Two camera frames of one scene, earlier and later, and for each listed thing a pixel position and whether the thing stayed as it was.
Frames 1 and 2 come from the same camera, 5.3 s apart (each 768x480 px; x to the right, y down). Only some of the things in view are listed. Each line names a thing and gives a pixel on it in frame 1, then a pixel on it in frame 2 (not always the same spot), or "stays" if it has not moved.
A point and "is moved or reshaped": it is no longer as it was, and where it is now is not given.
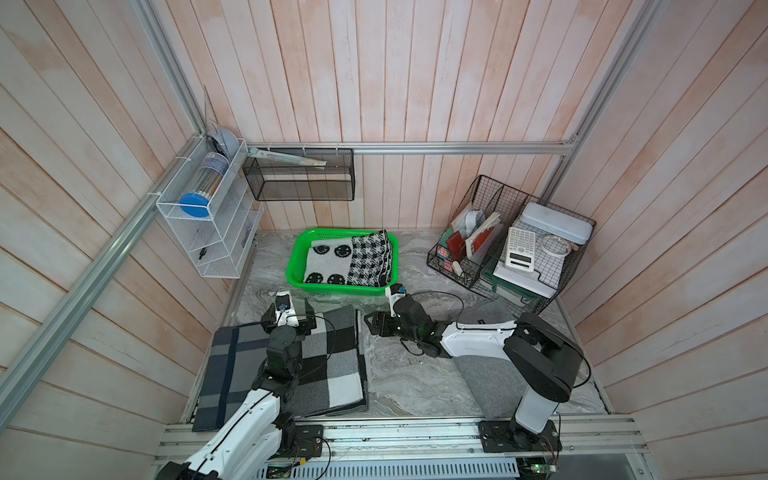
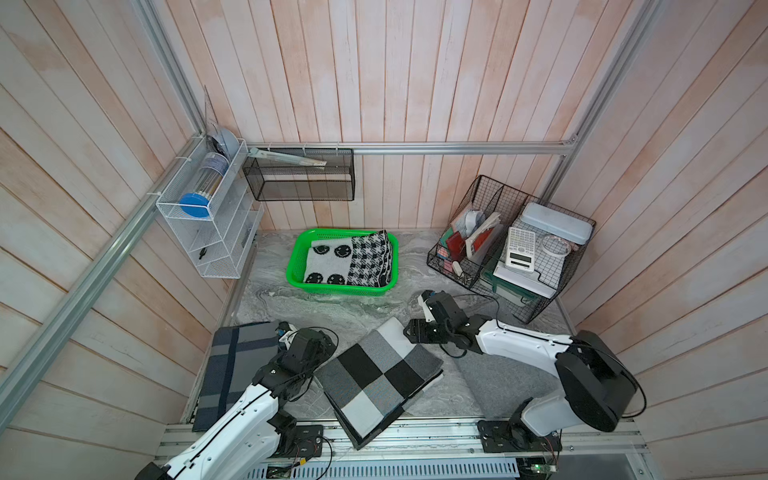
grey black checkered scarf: (333, 371) is moved or reshaped
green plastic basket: (297, 260) stays
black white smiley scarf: (364, 260) stays
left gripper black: (309, 322) to (323, 354)
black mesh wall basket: (302, 174) stays
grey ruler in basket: (254, 152) stays
